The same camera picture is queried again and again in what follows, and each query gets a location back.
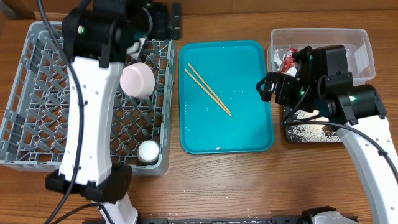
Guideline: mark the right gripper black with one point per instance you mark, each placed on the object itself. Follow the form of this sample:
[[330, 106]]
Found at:
[[278, 90]]

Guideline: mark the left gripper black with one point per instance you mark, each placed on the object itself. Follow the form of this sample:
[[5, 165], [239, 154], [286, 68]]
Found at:
[[166, 30]]

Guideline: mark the grey bowl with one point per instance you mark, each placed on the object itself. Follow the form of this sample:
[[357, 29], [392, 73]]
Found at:
[[135, 50]]

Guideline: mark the red snack wrapper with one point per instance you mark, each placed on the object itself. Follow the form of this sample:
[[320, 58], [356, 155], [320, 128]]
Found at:
[[288, 64]]

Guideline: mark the rice and food leftovers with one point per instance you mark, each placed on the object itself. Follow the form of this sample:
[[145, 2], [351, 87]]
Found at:
[[311, 132]]

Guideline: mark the wooden chopstick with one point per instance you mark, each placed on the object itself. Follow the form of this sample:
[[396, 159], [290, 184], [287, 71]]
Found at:
[[208, 93], [204, 83]]

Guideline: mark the pink bowl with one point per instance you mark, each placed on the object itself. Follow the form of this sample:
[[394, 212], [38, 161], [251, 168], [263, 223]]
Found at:
[[137, 80]]

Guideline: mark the white cup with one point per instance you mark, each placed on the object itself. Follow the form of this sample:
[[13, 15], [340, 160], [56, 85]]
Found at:
[[148, 152]]

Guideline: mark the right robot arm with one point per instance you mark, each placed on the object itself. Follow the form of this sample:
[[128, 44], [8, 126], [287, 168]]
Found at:
[[357, 115]]

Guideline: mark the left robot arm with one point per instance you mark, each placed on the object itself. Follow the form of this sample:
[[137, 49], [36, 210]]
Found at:
[[101, 48]]

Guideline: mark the black waste tray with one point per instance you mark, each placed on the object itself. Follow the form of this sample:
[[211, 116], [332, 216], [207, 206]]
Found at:
[[308, 133]]

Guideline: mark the grey plastic dishwasher rack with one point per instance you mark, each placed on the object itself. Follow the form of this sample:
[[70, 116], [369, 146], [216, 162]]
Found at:
[[34, 125]]

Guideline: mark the teal plastic tray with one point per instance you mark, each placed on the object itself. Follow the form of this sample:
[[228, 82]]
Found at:
[[232, 69]]

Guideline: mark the clear plastic bin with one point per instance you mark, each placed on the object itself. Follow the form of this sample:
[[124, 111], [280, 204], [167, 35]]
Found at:
[[359, 53]]

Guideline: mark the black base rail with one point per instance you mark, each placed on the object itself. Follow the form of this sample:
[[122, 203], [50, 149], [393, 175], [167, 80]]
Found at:
[[273, 220]]

